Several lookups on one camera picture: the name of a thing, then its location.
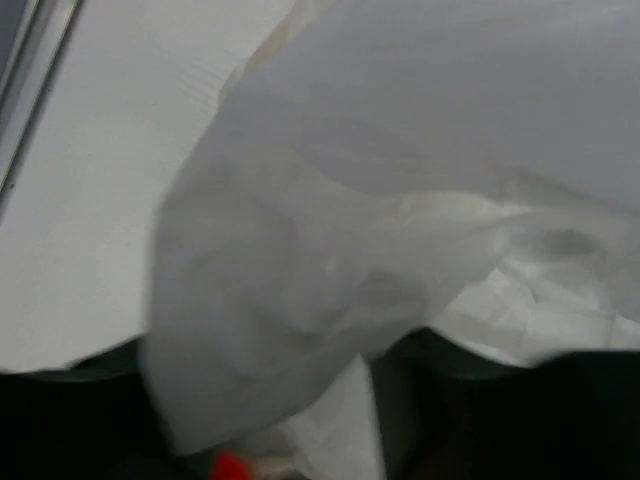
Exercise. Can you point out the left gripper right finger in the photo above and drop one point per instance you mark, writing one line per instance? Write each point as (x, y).
(445, 412)

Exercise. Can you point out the white plastic bag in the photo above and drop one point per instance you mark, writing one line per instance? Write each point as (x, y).
(380, 167)

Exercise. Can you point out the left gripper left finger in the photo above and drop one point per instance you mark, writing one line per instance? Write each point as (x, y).
(91, 420)

